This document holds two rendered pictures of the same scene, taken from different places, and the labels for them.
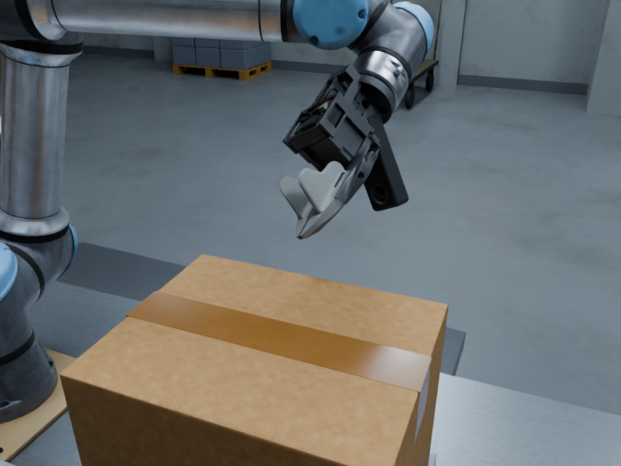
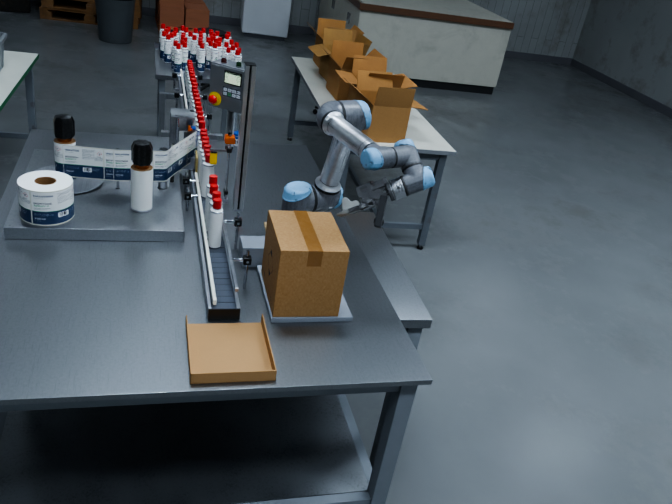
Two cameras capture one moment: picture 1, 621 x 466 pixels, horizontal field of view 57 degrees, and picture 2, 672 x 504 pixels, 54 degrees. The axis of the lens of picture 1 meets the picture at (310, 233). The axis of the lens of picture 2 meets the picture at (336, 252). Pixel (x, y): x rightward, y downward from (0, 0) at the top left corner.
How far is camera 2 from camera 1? 1.94 m
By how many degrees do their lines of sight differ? 44
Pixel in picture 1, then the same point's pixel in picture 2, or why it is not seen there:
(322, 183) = (348, 204)
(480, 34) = not seen: outside the picture
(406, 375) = (312, 248)
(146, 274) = (373, 234)
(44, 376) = not seen: hidden behind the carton
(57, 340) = not seen: hidden behind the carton
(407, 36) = (413, 177)
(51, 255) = (324, 199)
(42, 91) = (338, 146)
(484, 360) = (594, 461)
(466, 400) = (389, 324)
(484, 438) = (374, 330)
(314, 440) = (281, 241)
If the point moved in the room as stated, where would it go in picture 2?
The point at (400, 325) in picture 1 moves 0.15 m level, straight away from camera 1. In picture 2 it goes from (331, 245) to (369, 242)
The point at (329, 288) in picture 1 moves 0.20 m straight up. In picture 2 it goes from (336, 233) to (345, 182)
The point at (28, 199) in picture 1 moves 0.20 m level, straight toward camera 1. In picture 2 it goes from (325, 177) to (301, 191)
